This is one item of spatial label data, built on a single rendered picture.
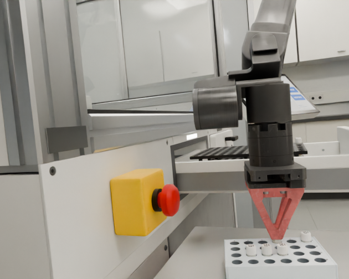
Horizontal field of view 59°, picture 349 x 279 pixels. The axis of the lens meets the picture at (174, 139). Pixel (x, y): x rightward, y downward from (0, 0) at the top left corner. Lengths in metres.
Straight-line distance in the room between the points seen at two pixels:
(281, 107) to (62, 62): 0.26
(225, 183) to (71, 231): 0.33
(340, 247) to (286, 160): 0.20
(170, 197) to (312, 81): 3.98
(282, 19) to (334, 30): 3.54
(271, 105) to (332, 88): 3.93
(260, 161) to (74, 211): 0.23
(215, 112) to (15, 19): 0.24
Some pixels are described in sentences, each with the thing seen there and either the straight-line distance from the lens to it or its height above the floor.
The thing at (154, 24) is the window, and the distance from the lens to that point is 0.63.
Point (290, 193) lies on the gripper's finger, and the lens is 0.41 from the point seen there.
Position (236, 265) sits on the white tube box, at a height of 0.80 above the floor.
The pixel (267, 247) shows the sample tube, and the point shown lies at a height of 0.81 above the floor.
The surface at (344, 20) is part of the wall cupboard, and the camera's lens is 4.10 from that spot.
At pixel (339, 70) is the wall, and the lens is 4.36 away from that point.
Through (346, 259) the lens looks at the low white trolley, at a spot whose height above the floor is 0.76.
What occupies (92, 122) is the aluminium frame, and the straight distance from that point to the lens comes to 0.36.
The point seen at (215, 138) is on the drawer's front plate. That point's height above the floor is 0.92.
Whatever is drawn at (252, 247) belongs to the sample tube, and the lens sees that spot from 0.41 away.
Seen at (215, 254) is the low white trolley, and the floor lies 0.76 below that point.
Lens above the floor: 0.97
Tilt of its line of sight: 3 degrees down
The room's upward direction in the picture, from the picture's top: 5 degrees counter-clockwise
